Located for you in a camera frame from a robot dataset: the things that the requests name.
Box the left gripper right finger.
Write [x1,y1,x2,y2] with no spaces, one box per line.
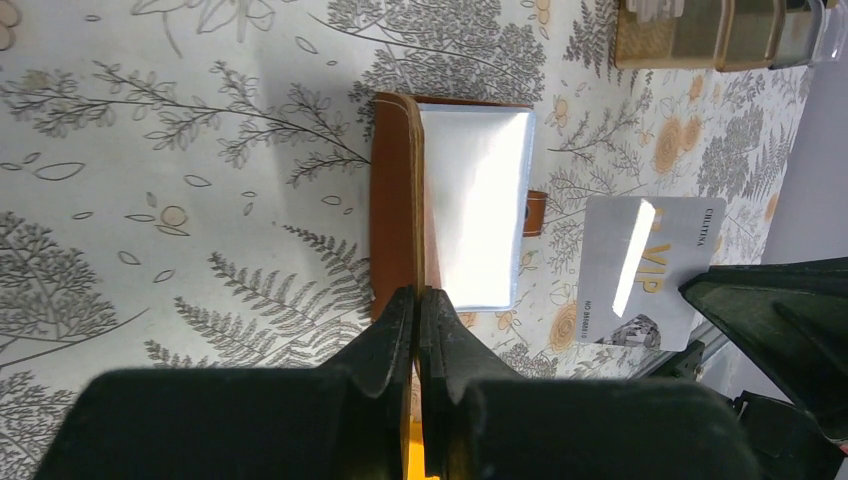
[418,287,523,479]

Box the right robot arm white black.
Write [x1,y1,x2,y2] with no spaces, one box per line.
[677,257,847,479]

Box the silver VIP credit card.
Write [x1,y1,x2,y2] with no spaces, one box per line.
[575,196,727,352]

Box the floral patterned table mat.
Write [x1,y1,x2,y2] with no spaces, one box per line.
[1,1,812,479]

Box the brown leather card holder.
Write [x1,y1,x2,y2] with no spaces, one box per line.
[368,92,546,316]

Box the white card stack in organizer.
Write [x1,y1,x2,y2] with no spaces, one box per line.
[625,0,685,23]

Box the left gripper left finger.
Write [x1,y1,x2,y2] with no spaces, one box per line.
[321,286,416,479]

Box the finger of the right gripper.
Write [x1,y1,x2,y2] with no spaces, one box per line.
[679,258,847,438]

